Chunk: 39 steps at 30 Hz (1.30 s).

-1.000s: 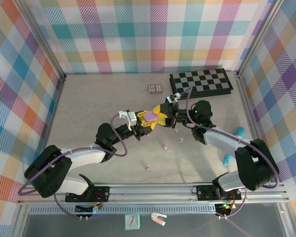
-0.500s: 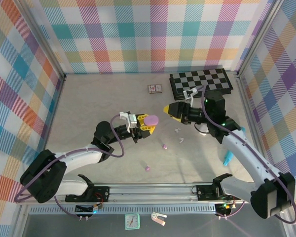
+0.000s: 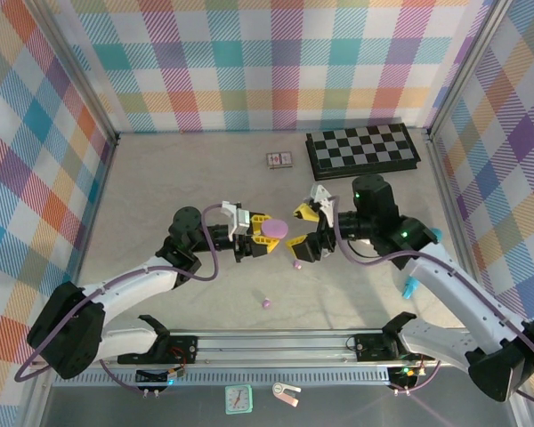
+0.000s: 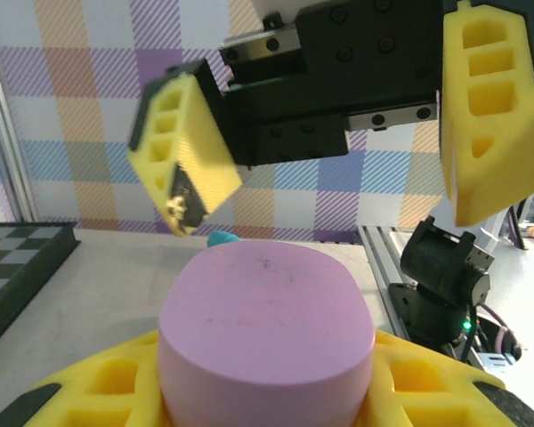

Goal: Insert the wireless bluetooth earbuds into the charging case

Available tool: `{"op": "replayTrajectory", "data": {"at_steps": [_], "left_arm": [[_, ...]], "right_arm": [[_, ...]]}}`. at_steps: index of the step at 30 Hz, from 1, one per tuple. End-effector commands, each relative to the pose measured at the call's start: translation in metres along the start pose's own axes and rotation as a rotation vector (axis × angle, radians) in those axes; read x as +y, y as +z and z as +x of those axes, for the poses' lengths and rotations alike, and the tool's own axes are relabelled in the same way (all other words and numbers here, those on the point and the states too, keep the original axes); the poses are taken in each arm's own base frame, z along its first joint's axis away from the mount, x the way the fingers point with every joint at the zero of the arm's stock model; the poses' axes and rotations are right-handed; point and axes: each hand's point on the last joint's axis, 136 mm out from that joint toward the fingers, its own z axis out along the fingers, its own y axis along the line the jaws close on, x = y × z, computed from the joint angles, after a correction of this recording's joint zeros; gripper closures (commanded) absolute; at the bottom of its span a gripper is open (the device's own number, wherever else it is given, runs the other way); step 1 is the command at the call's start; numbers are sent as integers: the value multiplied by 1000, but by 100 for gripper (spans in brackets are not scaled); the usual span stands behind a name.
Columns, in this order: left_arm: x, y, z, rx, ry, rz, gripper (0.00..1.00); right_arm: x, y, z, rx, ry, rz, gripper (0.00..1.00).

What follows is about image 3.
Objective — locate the purple earbud case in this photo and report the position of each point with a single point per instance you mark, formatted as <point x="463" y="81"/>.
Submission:
<point x="274" y="228"/>

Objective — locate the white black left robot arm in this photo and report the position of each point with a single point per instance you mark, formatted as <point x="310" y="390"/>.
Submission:
<point x="129" y="278"/>

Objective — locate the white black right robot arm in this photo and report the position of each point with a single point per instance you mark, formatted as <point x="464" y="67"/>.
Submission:
<point x="454" y="289"/>

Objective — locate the small playing card box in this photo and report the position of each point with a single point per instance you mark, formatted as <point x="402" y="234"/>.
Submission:
<point x="279" y="160"/>

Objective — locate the black white chessboard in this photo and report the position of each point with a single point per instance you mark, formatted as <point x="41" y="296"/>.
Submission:
<point x="360" y="149"/>

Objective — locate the teal cylindrical bottle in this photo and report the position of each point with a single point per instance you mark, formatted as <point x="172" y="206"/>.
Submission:
<point x="410" y="287"/>

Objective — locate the white pink small tool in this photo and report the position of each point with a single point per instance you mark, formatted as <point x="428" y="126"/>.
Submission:
<point x="287" y="393"/>

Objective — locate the black controller board with LED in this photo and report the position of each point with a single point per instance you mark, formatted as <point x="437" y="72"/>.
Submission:
<point x="158" y="377"/>
<point x="405" y="373"/>

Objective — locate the teal square clock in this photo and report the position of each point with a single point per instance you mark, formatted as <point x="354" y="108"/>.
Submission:
<point x="238" y="399"/>

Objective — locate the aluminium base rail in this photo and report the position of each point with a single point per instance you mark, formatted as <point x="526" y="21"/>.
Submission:
<point x="271" y="349"/>

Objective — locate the aluminium frame post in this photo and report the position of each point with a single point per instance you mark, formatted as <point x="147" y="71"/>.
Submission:
<point x="467" y="66"/>
<point x="71" y="75"/>

